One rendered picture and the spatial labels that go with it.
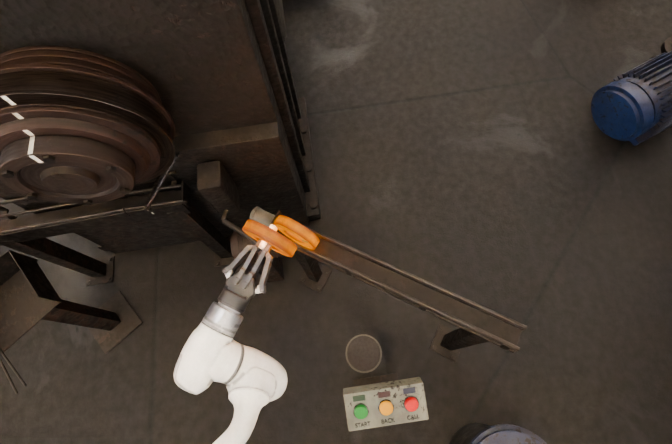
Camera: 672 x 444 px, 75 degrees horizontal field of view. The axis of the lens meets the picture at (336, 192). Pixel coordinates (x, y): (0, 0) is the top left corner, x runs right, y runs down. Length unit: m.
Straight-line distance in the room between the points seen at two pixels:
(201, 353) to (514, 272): 1.50
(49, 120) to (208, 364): 0.65
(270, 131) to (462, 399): 1.36
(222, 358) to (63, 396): 1.35
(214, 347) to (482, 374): 1.28
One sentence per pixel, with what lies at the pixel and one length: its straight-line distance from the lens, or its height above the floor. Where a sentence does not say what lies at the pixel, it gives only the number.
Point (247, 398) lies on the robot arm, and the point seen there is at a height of 0.88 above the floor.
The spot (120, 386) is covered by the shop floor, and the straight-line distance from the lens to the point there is 2.30.
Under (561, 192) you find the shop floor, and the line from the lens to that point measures 2.42.
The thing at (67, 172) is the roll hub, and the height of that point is 1.17.
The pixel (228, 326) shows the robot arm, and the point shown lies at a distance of 1.15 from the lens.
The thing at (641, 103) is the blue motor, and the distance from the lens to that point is 2.40.
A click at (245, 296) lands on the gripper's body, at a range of 1.17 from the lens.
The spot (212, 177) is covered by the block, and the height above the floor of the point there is 0.80.
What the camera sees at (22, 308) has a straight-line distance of 1.84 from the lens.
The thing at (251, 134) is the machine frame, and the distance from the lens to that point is 1.39.
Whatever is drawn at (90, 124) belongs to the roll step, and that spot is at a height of 1.24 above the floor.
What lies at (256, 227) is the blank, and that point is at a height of 0.98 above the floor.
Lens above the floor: 2.04
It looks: 67 degrees down
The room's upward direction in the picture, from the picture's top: 8 degrees counter-clockwise
